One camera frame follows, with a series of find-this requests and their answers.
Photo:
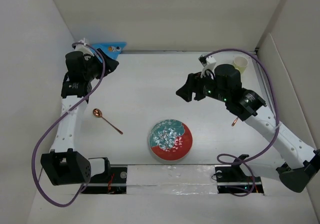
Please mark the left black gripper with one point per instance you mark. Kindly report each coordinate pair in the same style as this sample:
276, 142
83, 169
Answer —
110, 65

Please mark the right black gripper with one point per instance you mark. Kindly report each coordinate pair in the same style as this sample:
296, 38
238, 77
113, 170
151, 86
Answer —
193, 84

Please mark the blue space-print cloth placemat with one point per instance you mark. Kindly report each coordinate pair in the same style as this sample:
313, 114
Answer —
110, 49

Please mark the copper fork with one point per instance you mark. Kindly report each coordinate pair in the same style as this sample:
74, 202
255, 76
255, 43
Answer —
234, 122

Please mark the red and teal plate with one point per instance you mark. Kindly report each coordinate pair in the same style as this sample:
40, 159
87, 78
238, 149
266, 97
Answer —
170, 140

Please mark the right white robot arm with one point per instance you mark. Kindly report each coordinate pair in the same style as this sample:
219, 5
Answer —
299, 162

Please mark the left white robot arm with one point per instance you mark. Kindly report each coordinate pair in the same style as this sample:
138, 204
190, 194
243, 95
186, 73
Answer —
63, 164

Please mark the copper spoon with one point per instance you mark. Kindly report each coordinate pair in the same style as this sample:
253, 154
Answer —
98, 113

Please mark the pale yellow cup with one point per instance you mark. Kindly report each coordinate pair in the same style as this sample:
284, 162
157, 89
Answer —
240, 63

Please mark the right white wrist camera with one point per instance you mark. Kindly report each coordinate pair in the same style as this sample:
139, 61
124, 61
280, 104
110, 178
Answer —
208, 63

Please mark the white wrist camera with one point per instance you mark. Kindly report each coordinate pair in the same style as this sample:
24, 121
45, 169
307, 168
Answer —
208, 63
83, 46

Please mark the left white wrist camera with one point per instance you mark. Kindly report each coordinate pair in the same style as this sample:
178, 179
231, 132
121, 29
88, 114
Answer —
83, 46

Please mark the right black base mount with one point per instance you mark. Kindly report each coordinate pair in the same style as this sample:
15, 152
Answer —
233, 180

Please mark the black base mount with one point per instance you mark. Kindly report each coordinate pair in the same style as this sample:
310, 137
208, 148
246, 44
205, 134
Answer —
233, 180
114, 182

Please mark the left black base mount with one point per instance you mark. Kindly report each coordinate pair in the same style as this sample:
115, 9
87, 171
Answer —
114, 182

